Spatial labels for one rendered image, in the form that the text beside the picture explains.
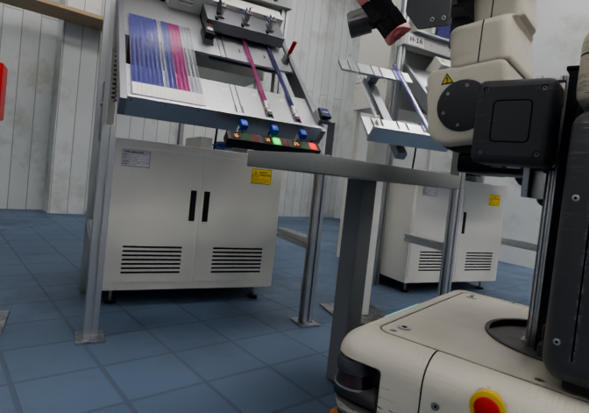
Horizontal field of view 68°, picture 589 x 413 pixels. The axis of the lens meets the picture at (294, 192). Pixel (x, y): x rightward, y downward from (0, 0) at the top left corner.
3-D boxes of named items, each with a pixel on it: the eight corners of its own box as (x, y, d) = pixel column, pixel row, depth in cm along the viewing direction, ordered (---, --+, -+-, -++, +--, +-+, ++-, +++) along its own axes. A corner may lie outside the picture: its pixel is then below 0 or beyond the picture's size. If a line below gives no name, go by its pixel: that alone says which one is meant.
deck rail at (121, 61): (124, 115, 131) (127, 98, 127) (117, 114, 130) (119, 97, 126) (121, 2, 174) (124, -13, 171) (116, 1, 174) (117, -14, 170)
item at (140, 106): (314, 143, 161) (322, 128, 156) (124, 115, 130) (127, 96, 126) (313, 141, 162) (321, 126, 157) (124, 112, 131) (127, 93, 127)
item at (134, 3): (288, 81, 184) (293, 72, 181) (122, 46, 154) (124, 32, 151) (271, 40, 205) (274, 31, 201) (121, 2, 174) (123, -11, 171)
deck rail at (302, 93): (318, 144, 162) (326, 131, 158) (314, 143, 161) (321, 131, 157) (274, 42, 206) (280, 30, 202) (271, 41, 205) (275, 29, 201)
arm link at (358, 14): (383, -23, 117) (387, 2, 125) (342, -10, 120) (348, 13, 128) (390, 10, 112) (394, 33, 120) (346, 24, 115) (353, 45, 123)
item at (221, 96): (315, 136, 160) (320, 129, 158) (124, 105, 130) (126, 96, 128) (301, 103, 172) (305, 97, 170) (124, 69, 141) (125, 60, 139)
